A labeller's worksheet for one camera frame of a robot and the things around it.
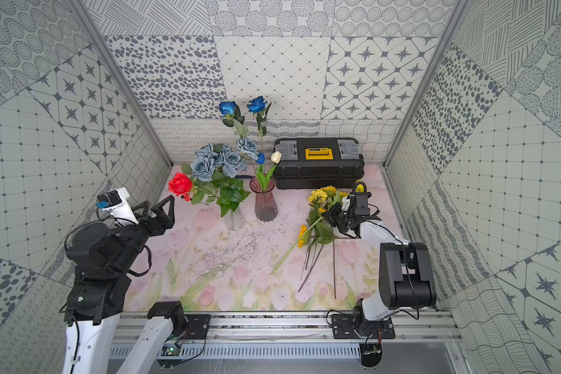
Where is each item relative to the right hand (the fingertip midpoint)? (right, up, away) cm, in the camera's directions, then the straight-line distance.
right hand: (322, 215), depth 91 cm
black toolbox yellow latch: (-4, +22, +9) cm, 24 cm away
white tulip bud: (-18, +23, -6) cm, 30 cm away
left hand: (-46, +9, -31) cm, 56 cm away
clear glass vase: (-36, -2, +2) cm, 36 cm away
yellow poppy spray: (-7, -8, -2) cm, 11 cm away
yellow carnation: (-1, +7, +6) cm, 10 cm away
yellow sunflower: (+1, -7, 0) cm, 7 cm away
